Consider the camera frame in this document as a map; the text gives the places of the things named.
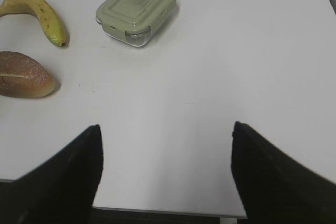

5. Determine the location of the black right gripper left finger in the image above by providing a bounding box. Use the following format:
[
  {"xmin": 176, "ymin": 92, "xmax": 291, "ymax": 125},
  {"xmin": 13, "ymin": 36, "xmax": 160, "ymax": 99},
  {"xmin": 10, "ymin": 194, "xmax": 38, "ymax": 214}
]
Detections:
[{"xmin": 1, "ymin": 125, "xmax": 103, "ymax": 223}]

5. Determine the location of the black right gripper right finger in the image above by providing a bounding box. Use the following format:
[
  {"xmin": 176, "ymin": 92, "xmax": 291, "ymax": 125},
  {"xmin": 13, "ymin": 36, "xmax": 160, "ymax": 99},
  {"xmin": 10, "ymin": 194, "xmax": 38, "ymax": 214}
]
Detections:
[{"xmin": 230, "ymin": 122, "xmax": 335, "ymax": 223}]

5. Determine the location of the brown bread roll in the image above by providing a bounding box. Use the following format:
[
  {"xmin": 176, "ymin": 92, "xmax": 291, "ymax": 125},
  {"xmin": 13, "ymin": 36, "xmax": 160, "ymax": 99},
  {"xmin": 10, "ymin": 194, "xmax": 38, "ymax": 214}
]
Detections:
[{"xmin": 1, "ymin": 51, "xmax": 56, "ymax": 98}]

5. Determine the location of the yellow banana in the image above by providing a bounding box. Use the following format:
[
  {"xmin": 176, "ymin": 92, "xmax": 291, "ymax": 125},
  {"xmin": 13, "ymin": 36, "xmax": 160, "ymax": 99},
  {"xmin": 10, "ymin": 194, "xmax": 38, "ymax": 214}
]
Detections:
[{"xmin": 1, "ymin": 0, "xmax": 68, "ymax": 47}]

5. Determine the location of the green lidded glass container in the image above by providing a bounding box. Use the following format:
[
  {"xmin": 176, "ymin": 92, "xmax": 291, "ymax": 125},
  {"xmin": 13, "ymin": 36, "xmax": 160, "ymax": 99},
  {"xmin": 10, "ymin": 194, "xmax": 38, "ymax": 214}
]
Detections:
[{"xmin": 96, "ymin": 0, "xmax": 177, "ymax": 47}]

